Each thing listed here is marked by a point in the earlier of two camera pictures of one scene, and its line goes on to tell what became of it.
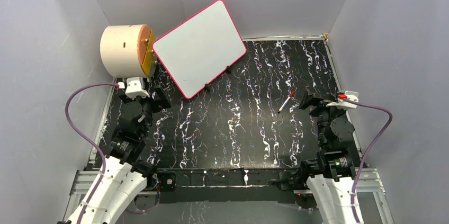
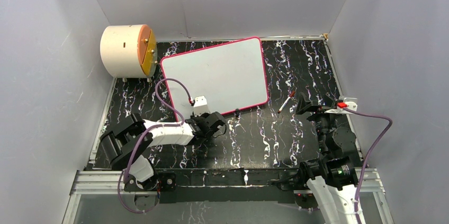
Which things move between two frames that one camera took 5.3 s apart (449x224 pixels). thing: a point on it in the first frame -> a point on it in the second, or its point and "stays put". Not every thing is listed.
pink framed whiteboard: (198, 50) -> (231, 76)
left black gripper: (163, 101) -> (196, 118)
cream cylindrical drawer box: (127, 51) stays put
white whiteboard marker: (290, 96) stays put
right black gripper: (309, 98) stays put
